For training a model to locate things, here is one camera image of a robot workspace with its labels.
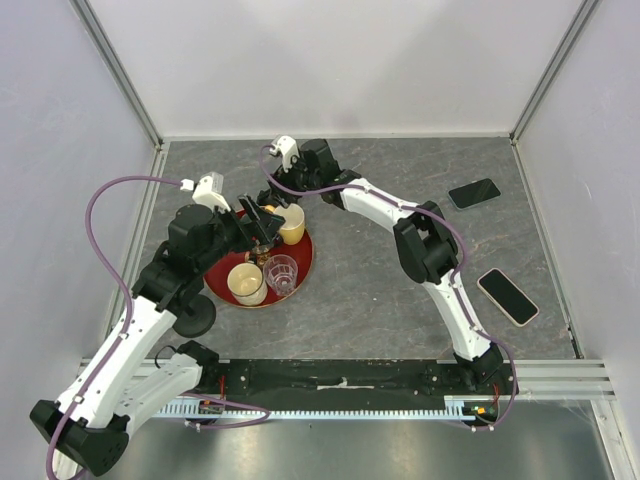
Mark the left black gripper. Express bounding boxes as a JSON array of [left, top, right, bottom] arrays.
[[197, 193, 285, 272]]

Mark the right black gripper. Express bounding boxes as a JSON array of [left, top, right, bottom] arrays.
[[266, 150, 320, 210]]

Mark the blue-edged black phone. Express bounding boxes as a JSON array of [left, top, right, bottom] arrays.
[[448, 178, 501, 210]]

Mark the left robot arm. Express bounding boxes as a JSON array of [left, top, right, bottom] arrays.
[[30, 197, 285, 476]]

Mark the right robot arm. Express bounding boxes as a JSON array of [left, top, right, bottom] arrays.
[[259, 135, 503, 394]]

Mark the yellow mug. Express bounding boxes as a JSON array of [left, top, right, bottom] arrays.
[[265, 203, 305, 245]]

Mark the clear drinking glass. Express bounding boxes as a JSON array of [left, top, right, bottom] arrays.
[[263, 254, 298, 297]]

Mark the cream cup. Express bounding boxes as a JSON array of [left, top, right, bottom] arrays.
[[227, 262, 268, 307]]

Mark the red round tray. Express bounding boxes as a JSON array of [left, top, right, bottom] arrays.
[[204, 226, 314, 309]]

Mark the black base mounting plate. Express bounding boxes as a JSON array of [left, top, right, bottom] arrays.
[[188, 359, 516, 412]]

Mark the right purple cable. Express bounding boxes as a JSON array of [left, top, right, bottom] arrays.
[[259, 143, 518, 433]]

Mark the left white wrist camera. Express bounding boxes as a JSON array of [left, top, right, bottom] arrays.
[[180, 172, 231, 212]]

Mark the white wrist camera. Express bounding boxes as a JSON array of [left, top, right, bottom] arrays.
[[269, 135, 300, 173], [180, 172, 231, 212]]

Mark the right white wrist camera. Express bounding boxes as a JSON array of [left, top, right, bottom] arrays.
[[269, 135, 300, 173]]

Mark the light blue cable duct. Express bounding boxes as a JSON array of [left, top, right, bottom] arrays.
[[152, 397, 498, 422]]

